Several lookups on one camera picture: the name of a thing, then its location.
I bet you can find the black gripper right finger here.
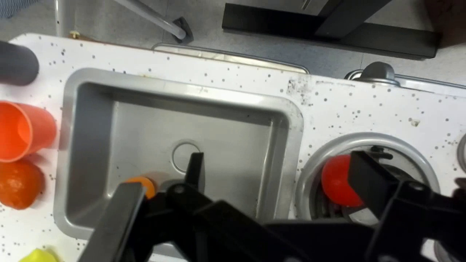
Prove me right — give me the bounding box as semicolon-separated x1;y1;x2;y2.
348;149;466;262

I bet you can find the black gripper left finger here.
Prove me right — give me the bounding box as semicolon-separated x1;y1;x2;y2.
78;151;292;262

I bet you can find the red toy tomato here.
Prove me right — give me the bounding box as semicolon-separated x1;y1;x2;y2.
320;152;365;209
0;100;58;164

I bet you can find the small silver stove knob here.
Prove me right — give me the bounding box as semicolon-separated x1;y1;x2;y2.
455;135;466;171

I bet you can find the black coil stove burner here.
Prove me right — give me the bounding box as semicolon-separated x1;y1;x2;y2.
294;131;441;230

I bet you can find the silver toy sink basin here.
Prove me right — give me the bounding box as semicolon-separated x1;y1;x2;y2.
52;66;304;241

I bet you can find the small orange toy ball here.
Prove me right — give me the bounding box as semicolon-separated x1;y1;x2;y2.
126;174;157;200

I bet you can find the silver oven front knob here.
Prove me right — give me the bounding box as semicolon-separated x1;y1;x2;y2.
346;61;401;85

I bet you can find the yellow toy lemon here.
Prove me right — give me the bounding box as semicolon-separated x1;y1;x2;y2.
18;246;59;262

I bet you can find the orange toy fruit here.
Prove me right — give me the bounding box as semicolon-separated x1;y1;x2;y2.
0;158;46;211

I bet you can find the grey plastic cup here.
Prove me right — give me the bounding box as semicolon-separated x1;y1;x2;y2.
0;39;40;87

